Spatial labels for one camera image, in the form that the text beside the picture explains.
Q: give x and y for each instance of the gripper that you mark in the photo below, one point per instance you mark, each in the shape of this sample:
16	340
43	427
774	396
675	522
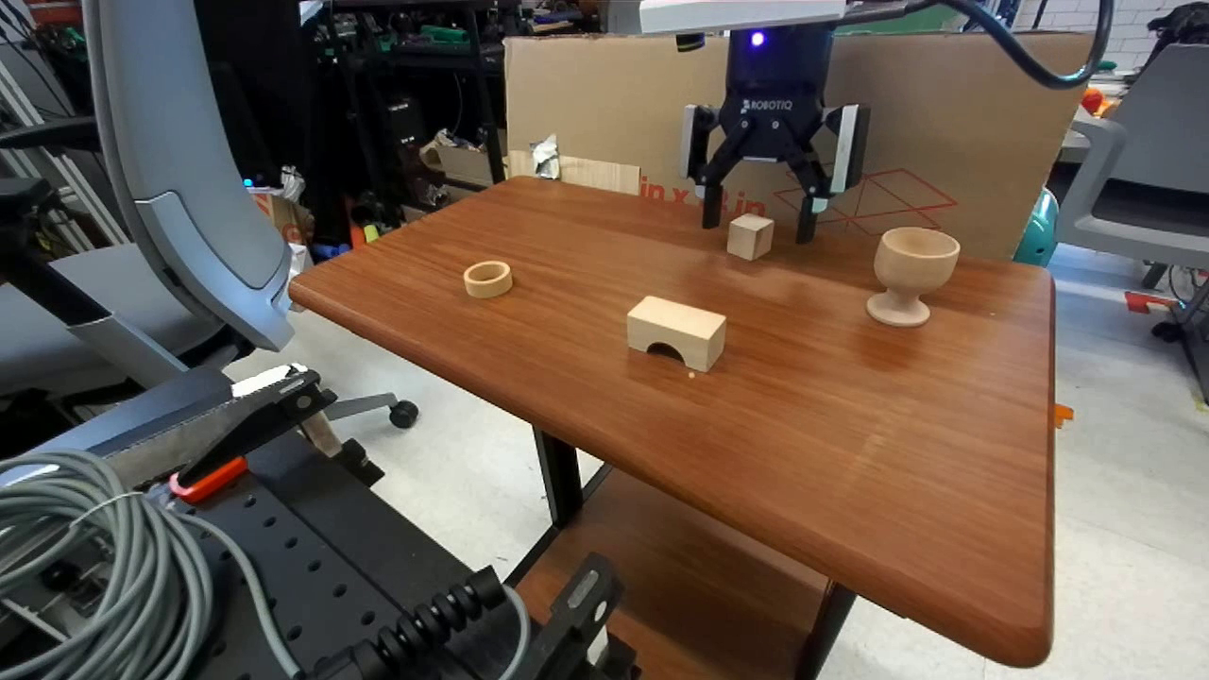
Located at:
779	90

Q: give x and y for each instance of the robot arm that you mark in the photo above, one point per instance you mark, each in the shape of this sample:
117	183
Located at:
189	170

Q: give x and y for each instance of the wooden bridge block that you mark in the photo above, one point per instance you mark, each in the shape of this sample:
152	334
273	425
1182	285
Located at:
675	326

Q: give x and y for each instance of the teal round object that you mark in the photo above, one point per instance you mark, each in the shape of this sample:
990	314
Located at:
1039	231

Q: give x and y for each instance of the red floor object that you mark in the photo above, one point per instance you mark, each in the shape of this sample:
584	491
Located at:
1145	301

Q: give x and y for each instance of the wooden cube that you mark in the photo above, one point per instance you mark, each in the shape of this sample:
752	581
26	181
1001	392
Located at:
750	237

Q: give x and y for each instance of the large cardboard box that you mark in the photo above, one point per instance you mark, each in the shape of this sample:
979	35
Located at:
614	104

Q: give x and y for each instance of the wooden goblet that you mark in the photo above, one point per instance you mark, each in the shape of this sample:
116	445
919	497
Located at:
911	260

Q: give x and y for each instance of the light wooden board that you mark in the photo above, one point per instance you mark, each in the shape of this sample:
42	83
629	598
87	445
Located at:
595	174

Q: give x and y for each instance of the crumpled white paper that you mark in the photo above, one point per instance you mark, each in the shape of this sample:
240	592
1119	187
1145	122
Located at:
546	156

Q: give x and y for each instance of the black shelf with gear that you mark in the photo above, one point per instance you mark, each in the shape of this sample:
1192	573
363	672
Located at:
416	104

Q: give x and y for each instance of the small orange clamp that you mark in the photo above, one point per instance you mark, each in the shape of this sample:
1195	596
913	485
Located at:
1064	415

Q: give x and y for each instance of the black clamp with orange lever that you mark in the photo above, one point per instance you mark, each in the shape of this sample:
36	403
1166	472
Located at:
255	416

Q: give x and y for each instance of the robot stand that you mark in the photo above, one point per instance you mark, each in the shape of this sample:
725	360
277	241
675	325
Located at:
331	557

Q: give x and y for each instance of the grey office chair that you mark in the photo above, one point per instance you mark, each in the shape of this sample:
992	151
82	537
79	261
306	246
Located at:
57	312

